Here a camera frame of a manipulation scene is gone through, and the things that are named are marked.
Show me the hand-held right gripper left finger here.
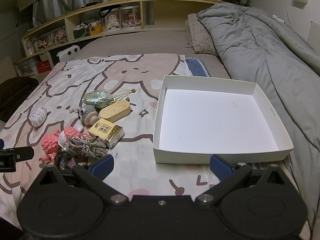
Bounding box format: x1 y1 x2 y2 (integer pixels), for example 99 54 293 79
35 154 128 206

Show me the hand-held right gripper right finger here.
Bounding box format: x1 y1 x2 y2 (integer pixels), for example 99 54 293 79
195 154 296 206

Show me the braided rope bundle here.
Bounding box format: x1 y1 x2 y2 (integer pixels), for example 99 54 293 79
65 134 108 159

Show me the pink crochet doll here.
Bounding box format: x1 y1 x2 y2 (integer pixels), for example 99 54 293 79
41 123 84 164

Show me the yellow tissue pack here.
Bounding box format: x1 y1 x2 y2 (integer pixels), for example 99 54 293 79
88 119 125 149

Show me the dark crochet toy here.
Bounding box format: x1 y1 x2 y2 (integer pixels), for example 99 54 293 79
53 150 78 170

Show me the white crochet mouse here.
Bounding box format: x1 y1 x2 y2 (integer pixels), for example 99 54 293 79
28 104 49 128

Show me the white cardboard box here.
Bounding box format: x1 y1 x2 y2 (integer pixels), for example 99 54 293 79
153 74 294 165

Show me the grey crochet mouse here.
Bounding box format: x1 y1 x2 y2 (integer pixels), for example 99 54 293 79
69 104 100 126

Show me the oval wooden box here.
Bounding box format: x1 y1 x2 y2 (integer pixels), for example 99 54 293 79
99 100 131 123

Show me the blue floral brocade pouch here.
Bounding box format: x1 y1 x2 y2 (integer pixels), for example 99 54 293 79
82 88 138 110

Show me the dark chair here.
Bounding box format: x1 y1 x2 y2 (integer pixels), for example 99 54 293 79
0 77 39 122

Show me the clear storage bin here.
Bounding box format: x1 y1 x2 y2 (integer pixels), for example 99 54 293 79
14 57 38 77

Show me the red box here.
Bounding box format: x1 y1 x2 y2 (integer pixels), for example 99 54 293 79
36 62 53 74

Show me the cartoon printed blanket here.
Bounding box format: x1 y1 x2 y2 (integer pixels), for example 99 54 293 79
0 53 218 232

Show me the blue striped towel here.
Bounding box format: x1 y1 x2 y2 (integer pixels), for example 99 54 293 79
185 57 211 77

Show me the white device with dark eyes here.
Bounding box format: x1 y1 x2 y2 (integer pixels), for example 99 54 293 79
56 45 81 62

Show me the row of boxed figurines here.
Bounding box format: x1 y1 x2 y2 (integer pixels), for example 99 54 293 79
23 27 68 55

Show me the grey duvet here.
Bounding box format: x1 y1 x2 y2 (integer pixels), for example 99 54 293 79
197 3 320 233

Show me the fuzzy beige pillow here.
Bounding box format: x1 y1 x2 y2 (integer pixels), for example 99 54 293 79
184 13 220 57

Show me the dark box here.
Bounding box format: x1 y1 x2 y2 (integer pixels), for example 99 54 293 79
72 27 87 41

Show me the small yellow bag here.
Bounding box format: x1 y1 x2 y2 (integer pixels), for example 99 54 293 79
89 22 103 36

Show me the wooden headboard shelf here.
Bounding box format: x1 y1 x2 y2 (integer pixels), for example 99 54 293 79
14 0 241 73

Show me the white charger with cables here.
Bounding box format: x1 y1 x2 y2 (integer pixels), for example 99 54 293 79
76 20 99 31

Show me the black bag handle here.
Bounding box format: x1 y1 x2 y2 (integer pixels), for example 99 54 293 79
98 5 121 18

